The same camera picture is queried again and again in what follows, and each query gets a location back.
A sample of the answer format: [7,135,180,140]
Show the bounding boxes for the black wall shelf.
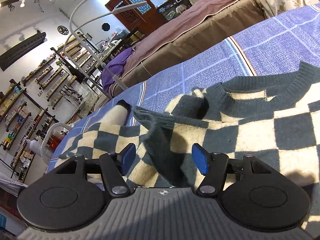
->
[0,30,47,71]

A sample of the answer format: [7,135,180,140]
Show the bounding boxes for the green cream checkered sweater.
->
[59,62,319,236]

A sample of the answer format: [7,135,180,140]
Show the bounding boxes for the red wooden door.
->
[105,0,167,36]

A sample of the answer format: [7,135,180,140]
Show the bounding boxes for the blue plaid blanket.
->
[48,4,319,170]

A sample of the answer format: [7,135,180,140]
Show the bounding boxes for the pink brown bed cover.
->
[107,0,265,97]

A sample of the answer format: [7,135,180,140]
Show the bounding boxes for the purple cloth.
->
[101,47,133,92]

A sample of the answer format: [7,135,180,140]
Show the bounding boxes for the wall display shelves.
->
[1,32,93,185]

